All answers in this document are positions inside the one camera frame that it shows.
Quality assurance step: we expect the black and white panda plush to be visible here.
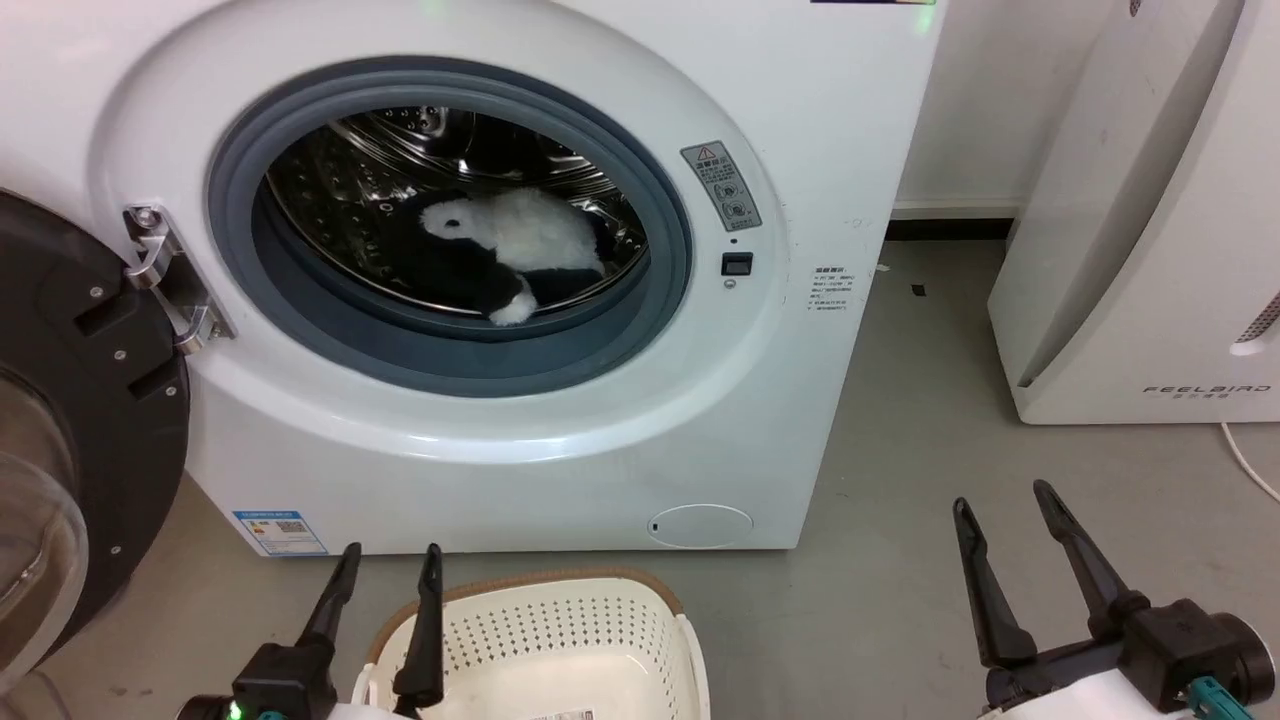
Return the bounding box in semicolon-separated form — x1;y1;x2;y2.
385;187;623;327

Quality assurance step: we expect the dark round washer door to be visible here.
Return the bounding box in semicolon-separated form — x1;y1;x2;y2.
0;190;191;701

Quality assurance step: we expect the grey rubber door gasket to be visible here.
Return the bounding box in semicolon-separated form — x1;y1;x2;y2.
207;57;694;399

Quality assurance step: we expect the white power cable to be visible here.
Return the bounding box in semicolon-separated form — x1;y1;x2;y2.
1220;422;1280;504

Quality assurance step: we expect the grey warning sticker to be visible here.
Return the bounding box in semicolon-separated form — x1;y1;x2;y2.
681;140;763;233

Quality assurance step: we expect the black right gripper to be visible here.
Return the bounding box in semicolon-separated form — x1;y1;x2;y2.
955;480;1280;720

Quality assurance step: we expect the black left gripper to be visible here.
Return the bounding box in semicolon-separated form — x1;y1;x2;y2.
180;543;444;720

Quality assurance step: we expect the silver metal door hinge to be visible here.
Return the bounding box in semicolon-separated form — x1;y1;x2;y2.
122;203;236;356

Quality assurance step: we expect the blue energy label sticker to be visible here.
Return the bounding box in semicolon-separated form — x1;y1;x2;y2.
232;510;329;557

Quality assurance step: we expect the white front-load washing machine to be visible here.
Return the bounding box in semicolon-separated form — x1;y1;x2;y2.
0;0;946;557

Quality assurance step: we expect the clear door glass bowl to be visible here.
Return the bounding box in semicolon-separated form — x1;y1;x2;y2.
0;365;91;693

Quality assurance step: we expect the cream perforated laundry basket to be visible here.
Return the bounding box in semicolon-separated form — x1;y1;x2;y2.
352;568;711;720

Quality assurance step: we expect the shiny steel washer drum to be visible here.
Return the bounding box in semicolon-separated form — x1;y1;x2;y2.
265;105;651;319

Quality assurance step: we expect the round white filter cover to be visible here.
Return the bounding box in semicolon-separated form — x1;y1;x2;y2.
647;503;754;549

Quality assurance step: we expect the white Feelbird appliance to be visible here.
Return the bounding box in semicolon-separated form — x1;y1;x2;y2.
988;0;1280;426

